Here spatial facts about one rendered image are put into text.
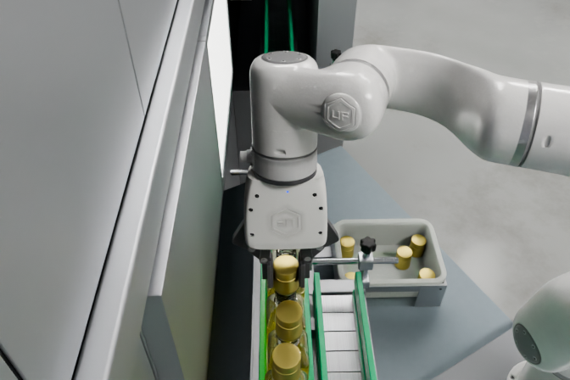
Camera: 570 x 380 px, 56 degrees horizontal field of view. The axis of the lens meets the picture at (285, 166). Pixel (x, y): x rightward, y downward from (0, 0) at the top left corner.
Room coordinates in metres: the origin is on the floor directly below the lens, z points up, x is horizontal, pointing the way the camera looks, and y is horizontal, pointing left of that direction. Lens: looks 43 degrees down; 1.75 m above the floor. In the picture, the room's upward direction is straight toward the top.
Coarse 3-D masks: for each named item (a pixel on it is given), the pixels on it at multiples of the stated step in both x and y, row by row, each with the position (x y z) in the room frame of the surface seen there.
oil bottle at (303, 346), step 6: (270, 336) 0.38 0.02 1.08; (276, 336) 0.37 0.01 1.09; (300, 336) 0.37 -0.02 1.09; (306, 336) 0.38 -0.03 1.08; (270, 342) 0.37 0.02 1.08; (276, 342) 0.36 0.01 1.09; (300, 342) 0.36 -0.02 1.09; (306, 342) 0.37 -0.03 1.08; (270, 348) 0.36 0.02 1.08; (300, 348) 0.36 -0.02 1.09; (306, 348) 0.36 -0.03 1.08; (270, 354) 0.35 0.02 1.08; (300, 354) 0.35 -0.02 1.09; (306, 354) 0.35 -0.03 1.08; (270, 360) 0.34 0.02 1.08; (306, 360) 0.34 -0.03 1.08; (270, 366) 0.34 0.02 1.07; (300, 366) 0.34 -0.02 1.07; (306, 366) 0.34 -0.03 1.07; (306, 372) 0.34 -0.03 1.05
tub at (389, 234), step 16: (336, 224) 0.79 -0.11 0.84; (352, 224) 0.79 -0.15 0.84; (368, 224) 0.79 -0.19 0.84; (384, 224) 0.79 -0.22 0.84; (400, 224) 0.79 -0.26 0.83; (416, 224) 0.79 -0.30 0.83; (384, 240) 0.79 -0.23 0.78; (400, 240) 0.79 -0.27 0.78; (432, 240) 0.74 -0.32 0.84; (336, 256) 0.70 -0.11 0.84; (384, 256) 0.75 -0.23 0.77; (432, 256) 0.71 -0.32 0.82; (368, 272) 0.71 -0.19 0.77; (384, 272) 0.71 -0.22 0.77; (400, 272) 0.71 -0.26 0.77; (416, 272) 0.71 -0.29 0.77
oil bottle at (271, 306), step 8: (272, 296) 0.44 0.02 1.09; (296, 296) 0.44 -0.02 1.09; (272, 304) 0.42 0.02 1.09; (304, 304) 0.43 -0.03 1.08; (272, 312) 0.41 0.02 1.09; (304, 312) 0.42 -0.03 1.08; (272, 320) 0.40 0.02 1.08; (304, 320) 0.41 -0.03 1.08; (272, 328) 0.40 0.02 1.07; (304, 328) 0.40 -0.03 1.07
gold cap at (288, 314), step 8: (280, 304) 0.38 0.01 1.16; (288, 304) 0.38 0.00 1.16; (296, 304) 0.38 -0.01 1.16; (280, 312) 0.37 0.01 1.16; (288, 312) 0.37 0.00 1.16; (296, 312) 0.37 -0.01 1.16; (280, 320) 0.35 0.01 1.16; (288, 320) 0.35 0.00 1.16; (296, 320) 0.35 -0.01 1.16; (280, 328) 0.35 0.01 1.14; (288, 328) 0.35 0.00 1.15; (296, 328) 0.35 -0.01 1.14; (280, 336) 0.35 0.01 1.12; (288, 336) 0.35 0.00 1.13; (296, 336) 0.35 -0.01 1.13
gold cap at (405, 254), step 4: (400, 248) 0.74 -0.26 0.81; (404, 248) 0.74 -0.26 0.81; (408, 248) 0.74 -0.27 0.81; (396, 252) 0.74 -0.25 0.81; (400, 252) 0.73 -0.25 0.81; (404, 252) 0.73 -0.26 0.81; (408, 252) 0.73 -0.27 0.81; (396, 256) 0.73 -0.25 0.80; (400, 256) 0.72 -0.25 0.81; (404, 256) 0.72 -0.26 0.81; (408, 256) 0.72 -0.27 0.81; (400, 260) 0.72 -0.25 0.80; (404, 260) 0.71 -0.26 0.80; (408, 260) 0.72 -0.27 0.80; (396, 264) 0.72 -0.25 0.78; (400, 264) 0.72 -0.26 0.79; (404, 264) 0.71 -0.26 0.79; (408, 264) 0.72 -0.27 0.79; (400, 268) 0.71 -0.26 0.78; (404, 268) 0.71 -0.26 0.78
